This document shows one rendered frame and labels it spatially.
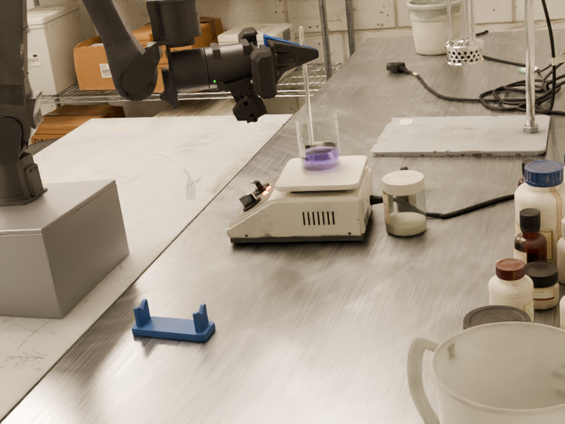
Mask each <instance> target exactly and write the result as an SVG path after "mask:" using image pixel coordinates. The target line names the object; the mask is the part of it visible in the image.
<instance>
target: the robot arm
mask: <svg viewBox="0 0 565 424"><path fill-rule="evenodd" d="M82 1H83V3H84V5H85V7H86V9H87V11H88V13H89V15H90V17H91V19H92V22H93V24H94V26H95V28H96V30H97V32H98V34H99V38H101V40H102V42H103V47H104V49H105V53H106V57H107V61H108V67H109V70H110V73H111V76H112V79H113V82H114V86H115V89H116V91H117V92H118V94H119V95H120V96H121V97H122V98H125V99H128V100H130V101H138V102H139V101H141V100H145V99H147V98H148V97H149V96H150V95H151V94H152V93H153V92H154V91H155V88H156V84H157V79H158V70H157V65H158V63H159V61H160V59H161V53H162V49H161V46H162V45H166V54H167V60H168V67H166V68H163V69H162V70H161V74H162V81H163V86H164V91H163V92H162V93H161V94H160V99H161V100H163V101H165V102H167V103H169V104H170V105H171V106H172V107H173V108H174V109H177V108H178V104H179V101H177V100H178V97H177V95H178V93H187V92H193V91H199V90H205V89H211V88H217V89H218V92H219V91H221V92H222V93H224V92H225V90H230V92H231V94H232V96H233V98H234V100H235V101H236V105H235V106H234V108H232V111H233V114H234V116H235V117H236V119H237V121H246V122H247V124H249V123H250V122H254V123H255V122H257V121H258V118H260V117H261V116H263V115H264V114H267V111H266V106H265V104H264V103H263V101H262V99H261V98H259V97H258V95H259V96H260V97H262V98H263V99H266V98H275V97H276V95H277V86H276V85H277V84H278V81H279V79H280V78H281V76H282V75H283V73H284V72H287V71H289V70H291V69H293V68H294V67H297V66H301V65H303V64H304V63H307V62H309V61H312V60H315V59H317V58H319V51H318V50H317V49H316V48H313V47H309V46H305V47H303V46H300V44H297V43H293V42H291V41H287V40H282V39H279V38H276V37H273V36H270V35H267V34H263V40H264V45H259V46H260V48H258V44H257V39H256V35H257V34H258V33H257V32H256V30H255V29H254V28H246V29H243V30H242V31H241V32H240V33H239V34H238V41H239V43H234V44H227V45H218V44H217V43H211V44H210V46H209V47H204V48H196V49H190V50H178V51H170V48H176V47H183V46H189V45H194V44H196V43H195V39H194V37H197V36H200V35H201V34H202V32H201V26H200V19H199V13H198V2H197V0H148V1H147V2H146V8H147V12H148V14H149V16H150V25H151V31H152V36H153V40H152V41H151V42H148V44H147V46H146V47H145V48H144V47H143V46H142V44H141V43H140V42H139V41H138V40H137V39H136V38H135V36H134V35H133V34H132V32H131V31H130V30H129V28H128V26H127V24H126V23H125V21H124V18H123V16H122V14H121V12H120V11H119V8H118V5H117V3H116V2H115V0H82ZM27 28H28V26H27V0H0V207H3V206H15V205H25V204H28V203H30V202H31V201H33V200H34V199H36V198H38V197H39V196H40V195H41V194H43V193H45V192H46V191H48V189H47V188H43V184H42V181H41V177H40V171H39V168H38V164H37V163H34V158H33V154H32V152H30V153H28V152H25V150H26V149H27V148H28V147H29V140H30V138H31V137H32V136H33V134H34V133H35V131H36V130H37V128H38V125H39V124H40V122H41V121H42V120H43V118H44V117H43V115H42V113H41V108H40V106H41V100H42V92H41V91H40V92H33V91H32V88H31V86H30V83H29V77H28V74H29V73H28V30H27ZM257 94H258V95H257Z"/></svg>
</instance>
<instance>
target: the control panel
mask: <svg viewBox="0 0 565 424"><path fill-rule="evenodd" d="M280 175H281V174H280ZM280 175H278V176H277V177H275V178H274V179H272V180H271V181H269V182H268V183H269V184H270V185H269V186H271V187H270V188H269V189H266V190H265V191H263V192H262V193H260V194H259V195H257V196H256V197H261V201H260V202H259V203H258V204H256V205H255V206H254V207H253V208H251V209H249V210H247V211H246V212H244V211H243V208H244V207H245V206H243V204H242V205H241V206H240V208H239V209H238V211H237V212H236V214H235V216H234V218H233V219H232V221H231V222H230V224H232V223H233V222H235V221H237V220H238V219H239V218H241V217H243V216H244V215H246V214H248V213H249V212H251V211H252V210H254V209H255V208H257V207H259V206H260V205H262V204H264V203H266V202H267V201H268V200H269V198H270V196H271V194H272V192H273V190H274V188H275V184H276V182H277V180H278V179H279V177H280ZM266 191H267V193H265V194H263V193H264V192H266Z"/></svg>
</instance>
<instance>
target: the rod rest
mask: <svg viewBox="0 0 565 424"><path fill-rule="evenodd" d="M134 314H135V322H136V323H135V324H134V325H133V326H132V327H131V330H132V334H133V335H134V336H142V337H159V338H167V339H177V340H185V341H194V342H205V341H206V340H207V339H208V338H209V337H210V335H211V334H212V333H213V332H214V330H215V324H214V321H209V318H208V313H207V308H206V304H201V305H200V306H199V311H198V312H195V311H194V312H193V320H189V319H180V318H171V317H160V316H151V315H150V310H149V305H148V300H147V299H143V300H141V303H140V307H135V308H134Z"/></svg>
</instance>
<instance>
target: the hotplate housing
mask: <svg viewBox="0 0 565 424"><path fill-rule="evenodd" d="M382 203H383V197H382V196H376V195H373V185H372V169H371V168H370V169H369V167H368V166H366V168H365V171H364V173H363V176H362V180H361V182H360V185H359V187H358V188H355V189H348V190H322V191H296V192H278V191H277V190H276V189H274V190H273V192H272V194H271V196H270V198H269V200H268V201H267V202H266V203H264V204H262V205H260V206H259V207H257V208H255V209H254V210H252V211H251V212H249V213H248V214H246V215H244V216H243V217H241V218H239V219H238V220H237V221H235V222H233V223H232V224H230V225H229V227H228V229H227V236H229V237H230V243H247V242H290V241H362V240H363V237H364V234H365V231H366V228H367V223H368V220H369V217H370V214H371V211H372V206H373V205H374V204H382Z"/></svg>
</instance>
